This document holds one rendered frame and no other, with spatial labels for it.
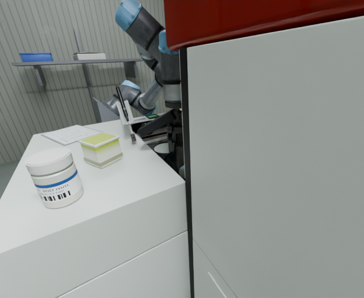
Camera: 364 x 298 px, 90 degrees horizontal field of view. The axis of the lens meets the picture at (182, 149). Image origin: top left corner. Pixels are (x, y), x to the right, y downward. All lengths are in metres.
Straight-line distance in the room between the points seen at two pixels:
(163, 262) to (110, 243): 0.17
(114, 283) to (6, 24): 3.24
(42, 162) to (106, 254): 0.21
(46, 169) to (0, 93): 3.09
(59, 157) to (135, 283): 0.34
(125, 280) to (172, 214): 0.18
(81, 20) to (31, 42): 0.73
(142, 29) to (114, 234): 0.48
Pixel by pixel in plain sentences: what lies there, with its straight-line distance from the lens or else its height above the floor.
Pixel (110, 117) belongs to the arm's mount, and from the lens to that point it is 1.23.
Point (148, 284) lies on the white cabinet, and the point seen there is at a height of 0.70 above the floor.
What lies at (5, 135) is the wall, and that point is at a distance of 3.57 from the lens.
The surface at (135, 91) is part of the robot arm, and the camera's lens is 1.27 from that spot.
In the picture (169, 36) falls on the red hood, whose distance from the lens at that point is 0.36.
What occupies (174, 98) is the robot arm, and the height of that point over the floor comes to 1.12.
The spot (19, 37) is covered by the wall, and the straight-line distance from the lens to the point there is 3.39.
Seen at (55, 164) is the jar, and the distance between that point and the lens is 0.38.
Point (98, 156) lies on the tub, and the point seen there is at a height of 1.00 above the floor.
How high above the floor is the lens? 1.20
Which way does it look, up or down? 25 degrees down
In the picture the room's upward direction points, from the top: 3 degrees counter-clockwise
